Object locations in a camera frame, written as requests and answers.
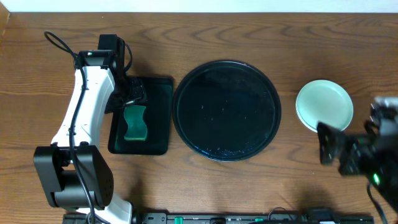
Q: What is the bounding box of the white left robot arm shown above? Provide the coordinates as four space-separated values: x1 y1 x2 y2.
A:
34 48 148 223

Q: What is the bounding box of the green scrub sponge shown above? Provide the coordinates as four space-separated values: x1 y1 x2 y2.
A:
124 105 147 141

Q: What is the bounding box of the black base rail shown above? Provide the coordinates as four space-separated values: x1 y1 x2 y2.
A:
62 207 376 224

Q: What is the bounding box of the pale green plate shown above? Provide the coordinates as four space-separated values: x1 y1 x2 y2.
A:
295 80 354 132

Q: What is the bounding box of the black rectangular tray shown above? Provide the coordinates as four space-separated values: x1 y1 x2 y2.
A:
108 77 173 156

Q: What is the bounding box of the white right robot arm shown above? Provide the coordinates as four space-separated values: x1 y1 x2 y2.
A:
317 96 397 223

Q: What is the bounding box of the black round tray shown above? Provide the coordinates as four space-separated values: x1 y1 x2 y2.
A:
172 60 282 162

